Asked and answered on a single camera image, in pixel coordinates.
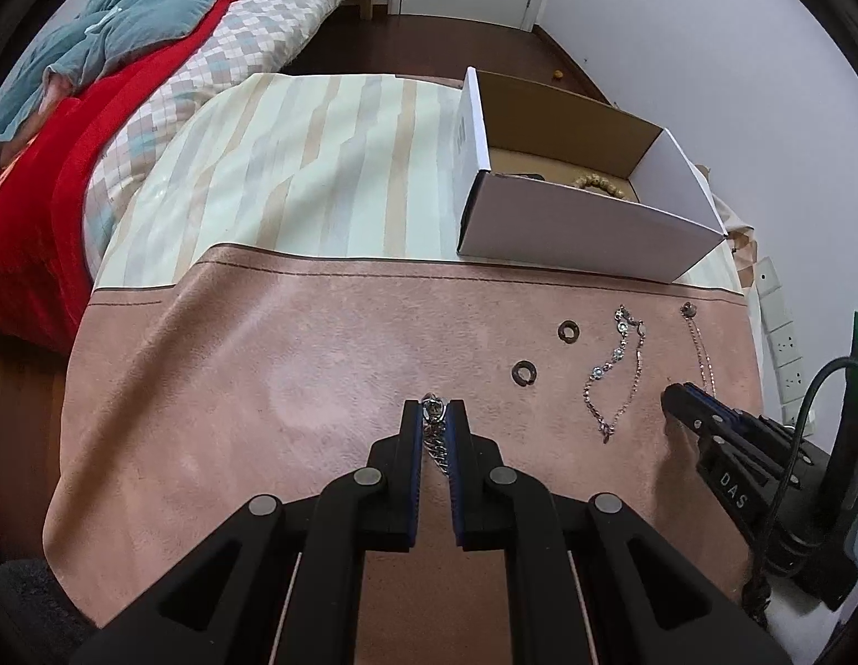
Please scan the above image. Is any thick silver curb chain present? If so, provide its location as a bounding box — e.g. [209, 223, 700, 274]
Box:
[421, 392, 456, 478]

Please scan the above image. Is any white cardboard box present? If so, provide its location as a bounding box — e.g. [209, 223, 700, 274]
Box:
[453, 68, 726, 282]

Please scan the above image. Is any red blanket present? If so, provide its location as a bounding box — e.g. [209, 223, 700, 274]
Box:
[0, 0, 235, 354]

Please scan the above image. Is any striped cream table cloth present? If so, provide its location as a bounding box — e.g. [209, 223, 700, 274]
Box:
[95, 75, 496, 288]

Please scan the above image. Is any checkered bed quilt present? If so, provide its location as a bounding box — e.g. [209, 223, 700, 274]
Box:
[82, 0, 345, 277]

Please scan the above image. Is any white wall power strip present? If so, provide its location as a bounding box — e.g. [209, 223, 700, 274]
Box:
[754, 257, 809, 428]

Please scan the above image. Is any silver gem bracelet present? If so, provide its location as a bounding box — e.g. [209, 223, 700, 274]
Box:
[582, 303, 648, 446]

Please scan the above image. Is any black cable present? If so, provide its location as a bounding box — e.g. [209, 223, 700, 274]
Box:
[739, 356, 858, 628]

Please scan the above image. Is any wooden bead bracelet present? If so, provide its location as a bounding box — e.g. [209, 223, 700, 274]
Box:
[571, 172, 630, 200]

